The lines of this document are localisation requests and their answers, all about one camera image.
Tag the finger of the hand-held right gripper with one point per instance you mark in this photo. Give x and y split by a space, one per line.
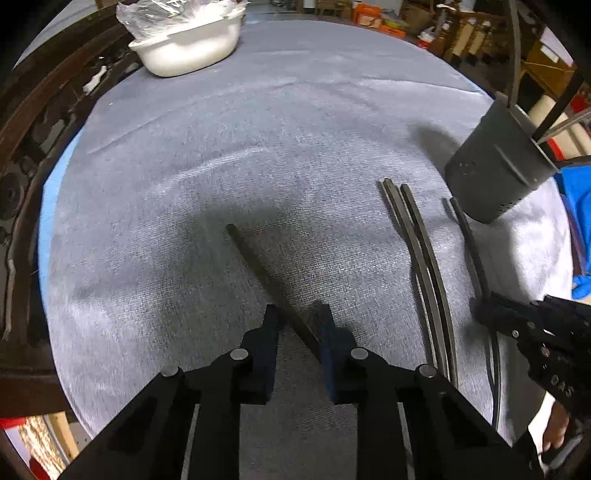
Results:
496 318
519 302

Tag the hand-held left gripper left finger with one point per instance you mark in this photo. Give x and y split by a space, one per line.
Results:
271 350

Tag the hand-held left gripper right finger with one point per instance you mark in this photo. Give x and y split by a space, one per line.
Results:
327 346

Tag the dark chopstick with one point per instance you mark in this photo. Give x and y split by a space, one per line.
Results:
434 258
422 258
468 235
263 270
516 55
561 101
575 161
408 249

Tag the dark grey utensil holder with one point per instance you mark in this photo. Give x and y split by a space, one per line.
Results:
498 161

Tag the person's right hand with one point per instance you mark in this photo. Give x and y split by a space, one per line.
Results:
556 429

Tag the bright blue fabric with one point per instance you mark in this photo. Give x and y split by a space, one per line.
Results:
579 221

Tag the grey towel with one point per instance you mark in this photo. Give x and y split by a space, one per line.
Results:
254 152

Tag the woven straw mat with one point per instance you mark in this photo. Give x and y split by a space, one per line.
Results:
41 445

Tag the cardboard box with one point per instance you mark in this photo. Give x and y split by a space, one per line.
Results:
549 55

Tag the light blue cloth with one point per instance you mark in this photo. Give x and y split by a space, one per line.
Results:
53 217

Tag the wooden cabinet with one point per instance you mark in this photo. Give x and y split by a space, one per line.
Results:
471 32

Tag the white bowl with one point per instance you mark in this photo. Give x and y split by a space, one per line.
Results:
194 50

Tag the dark carved wooden bench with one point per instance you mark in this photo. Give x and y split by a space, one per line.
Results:
32 138

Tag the orange box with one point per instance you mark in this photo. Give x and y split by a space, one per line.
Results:
367 14

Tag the clear plastic wrap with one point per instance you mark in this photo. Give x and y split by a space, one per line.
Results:
175 14

